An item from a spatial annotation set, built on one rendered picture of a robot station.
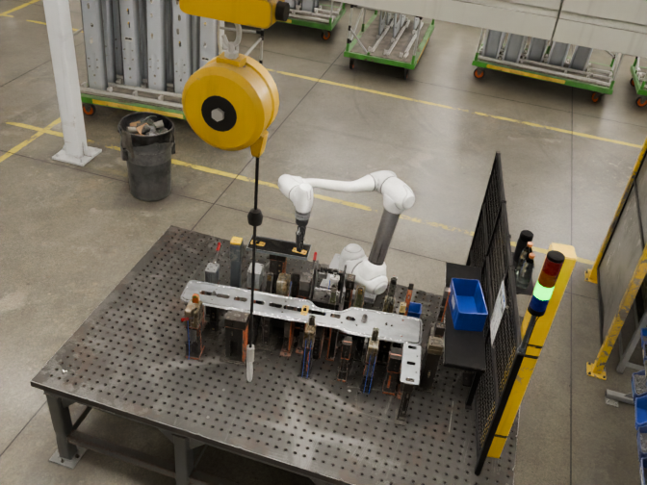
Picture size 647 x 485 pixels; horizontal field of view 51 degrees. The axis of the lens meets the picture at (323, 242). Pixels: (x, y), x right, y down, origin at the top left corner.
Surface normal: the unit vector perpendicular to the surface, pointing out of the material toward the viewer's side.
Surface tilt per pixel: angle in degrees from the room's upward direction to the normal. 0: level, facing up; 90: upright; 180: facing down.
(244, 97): 83
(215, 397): 0
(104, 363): 0
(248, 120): 91
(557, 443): 0
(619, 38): 90
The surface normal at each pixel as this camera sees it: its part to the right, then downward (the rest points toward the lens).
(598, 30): -0.29, 0.54
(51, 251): 0.09, -0.81
